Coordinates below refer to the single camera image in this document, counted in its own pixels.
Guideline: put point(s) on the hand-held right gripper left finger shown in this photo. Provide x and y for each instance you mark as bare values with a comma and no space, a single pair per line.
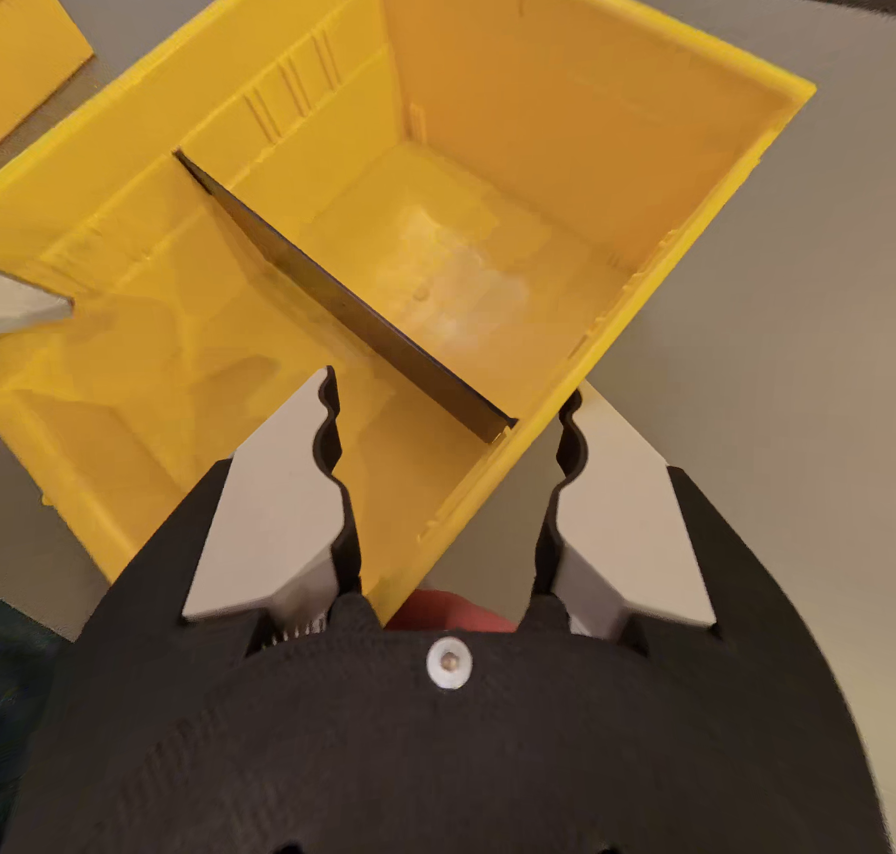
273,518

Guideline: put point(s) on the yellow plastic bin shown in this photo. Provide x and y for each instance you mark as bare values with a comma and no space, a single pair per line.
35,41
525,167

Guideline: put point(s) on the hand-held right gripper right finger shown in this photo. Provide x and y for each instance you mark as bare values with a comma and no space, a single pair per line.
630,532

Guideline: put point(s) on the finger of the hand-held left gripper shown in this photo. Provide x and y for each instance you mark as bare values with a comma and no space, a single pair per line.
28,304

